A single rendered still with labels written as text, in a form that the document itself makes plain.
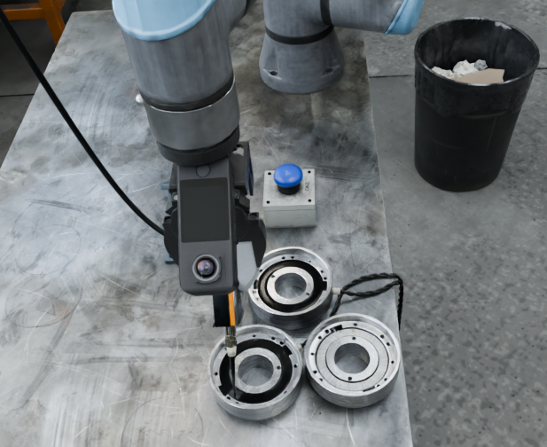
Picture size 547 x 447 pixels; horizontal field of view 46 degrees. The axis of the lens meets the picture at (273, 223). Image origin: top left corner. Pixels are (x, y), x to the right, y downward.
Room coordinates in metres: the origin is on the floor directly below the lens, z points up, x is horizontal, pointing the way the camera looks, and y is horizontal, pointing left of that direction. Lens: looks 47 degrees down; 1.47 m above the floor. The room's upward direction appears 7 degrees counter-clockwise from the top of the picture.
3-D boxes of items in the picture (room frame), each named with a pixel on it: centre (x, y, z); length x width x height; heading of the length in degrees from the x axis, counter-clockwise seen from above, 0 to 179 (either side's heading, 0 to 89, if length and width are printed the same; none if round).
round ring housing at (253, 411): (0.37, 0.04, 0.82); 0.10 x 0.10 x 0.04
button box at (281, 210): (0.65, -0.03, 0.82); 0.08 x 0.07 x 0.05; 173
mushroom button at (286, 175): (0.64, -0.03, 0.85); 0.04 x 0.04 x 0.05
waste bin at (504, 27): (1.53, -0.62, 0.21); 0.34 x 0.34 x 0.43
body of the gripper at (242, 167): (0.44, 0.05, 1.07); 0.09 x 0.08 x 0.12; 174
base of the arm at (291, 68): (0.99, -0.08, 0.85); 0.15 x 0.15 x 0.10
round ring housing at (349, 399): (0.38, -0.07, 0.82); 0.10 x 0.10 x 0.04
